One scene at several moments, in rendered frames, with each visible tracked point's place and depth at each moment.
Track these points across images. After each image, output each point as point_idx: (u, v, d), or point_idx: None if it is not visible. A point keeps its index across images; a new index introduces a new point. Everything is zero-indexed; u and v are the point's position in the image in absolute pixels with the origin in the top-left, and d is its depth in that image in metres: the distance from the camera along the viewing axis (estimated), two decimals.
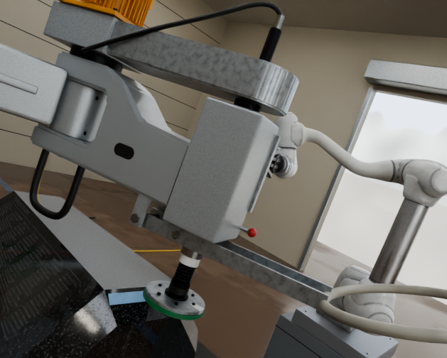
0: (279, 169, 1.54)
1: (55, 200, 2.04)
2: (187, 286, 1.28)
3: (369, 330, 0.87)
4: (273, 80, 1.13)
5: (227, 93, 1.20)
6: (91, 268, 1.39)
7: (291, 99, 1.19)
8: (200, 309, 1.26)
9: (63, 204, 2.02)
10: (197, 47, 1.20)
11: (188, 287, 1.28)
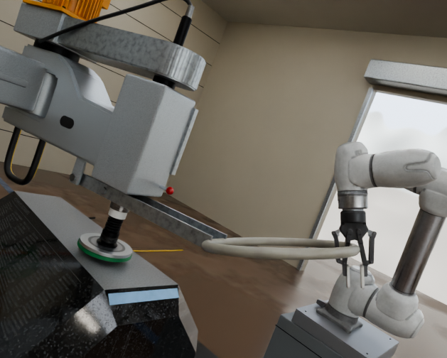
0: None
1: (55, 200, 2.04)
2: (115, 235, 1.51)
3: (217, 251, 1.06)
4: (175, 57, 1.36)
5: (144, 70, 1.44)
6: (91, 268, 1.39)
7: (195, 74, 1.41)
8: None
9: (63, 204, 2.02)
10: (121, 34, 1.46)
11: (116, 236, 1.51)
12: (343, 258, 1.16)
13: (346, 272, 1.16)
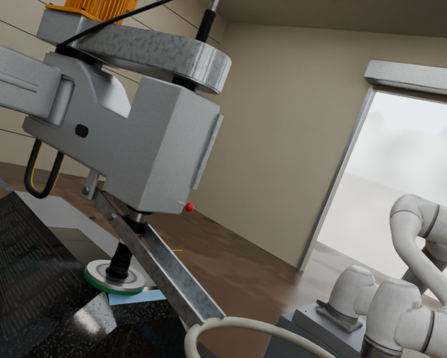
0: None
1: (55, 200, 2.04)
2: (125, 264, 1.34)
3: None
4: (195, 55, 1.19)
5: (162, 72, 1.28)
6: None
7: (218, 74, 1.23)
8: None
9: (63, 204, 2.02)
10: (138, 33, 1.32)
11: (126, 266, 1.35)
12: None
13: None
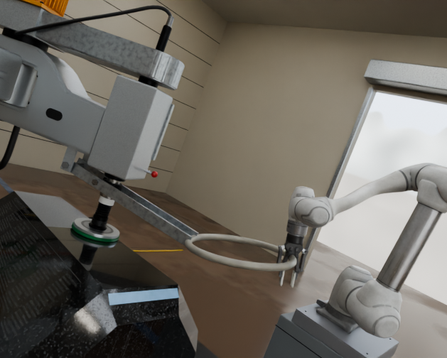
0: None
1: (55, 200, 2.04)
2: (106, 219, 1.76)
3: (206, 258, 1.46)
4: (165, 64, 1.62)
5: (133, 72, 1.66)
6: (91, 268, 1.39)
7: (178, 77, 1.69)
8: None
9: (63, 204, 2.02)
10: (109, 38, 1.64)
11: (106, 220, 1.77)
12: None
13: (281, 275, 1.68)
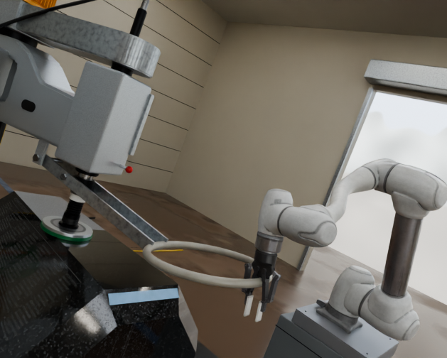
0: None
1: (55, 200, 2.04)
2: (76, 217, 1.64)
3: (153, 265, 1.26)
4: (132, 47, 1.49)
5: (103, 58, 1.56)
6: (91, 268, 1.39)
7: (151, 62, 1.55)
8: None
9: (63, 204, 2.02)
10: (79, 23, 1.56)
11: (77, 218, 1.65)
12: (246, 289, 1.30)
13: (246, 302, 1.30)
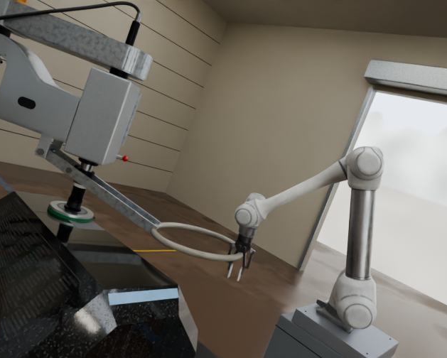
0: None
1: (55, 200, 2.04)
2: (81, 201, 1.91)
3: (173, 248, 1.72)
4: (137, 60, 1.77)
5: (105, 64, 1.79)
6: (91, 268, 1.39)
7: (148, 70, 1.86)
8: None
9: None
10: (82, 31, 1.73)
11: (81, 202, 1.91)
12: None
13: (229, 268, 1.91)
